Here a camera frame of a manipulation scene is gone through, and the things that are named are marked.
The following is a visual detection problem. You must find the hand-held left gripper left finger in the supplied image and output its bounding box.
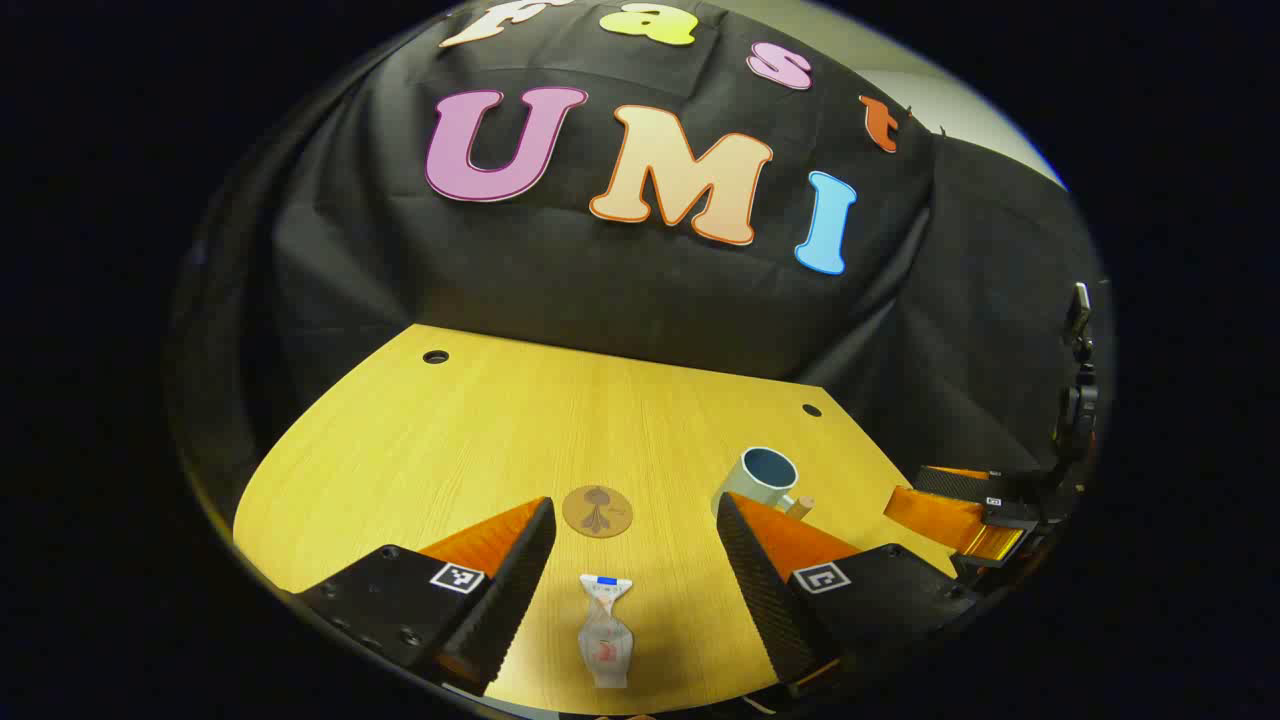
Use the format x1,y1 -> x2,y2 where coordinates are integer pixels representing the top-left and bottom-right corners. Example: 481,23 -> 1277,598
290,496 -> 557,698

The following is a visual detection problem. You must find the wooden desktop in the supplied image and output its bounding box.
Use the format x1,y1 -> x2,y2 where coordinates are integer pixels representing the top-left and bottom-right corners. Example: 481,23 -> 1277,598
232,323 -> 961,716

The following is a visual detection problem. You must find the round cork coaster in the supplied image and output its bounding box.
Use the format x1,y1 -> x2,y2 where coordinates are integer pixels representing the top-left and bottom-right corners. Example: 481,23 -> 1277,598
562,485 -> 634,539

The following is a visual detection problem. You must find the black backdrop cloth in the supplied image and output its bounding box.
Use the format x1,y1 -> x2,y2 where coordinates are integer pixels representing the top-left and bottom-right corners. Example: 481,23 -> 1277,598
170,0 -> 1111,521

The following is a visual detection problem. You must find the pale blue cup wooden handle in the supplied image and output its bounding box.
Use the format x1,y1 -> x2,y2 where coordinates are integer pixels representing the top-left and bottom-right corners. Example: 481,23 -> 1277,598
712,447 -> 816,521

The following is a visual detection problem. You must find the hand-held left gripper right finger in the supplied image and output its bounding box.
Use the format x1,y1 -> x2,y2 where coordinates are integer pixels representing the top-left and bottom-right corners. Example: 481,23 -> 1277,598
715,491 -> 979,693

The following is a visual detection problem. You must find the white toothpaste tube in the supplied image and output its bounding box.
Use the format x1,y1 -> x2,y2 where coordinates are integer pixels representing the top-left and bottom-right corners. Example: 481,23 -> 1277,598
578,574 -> 635,689

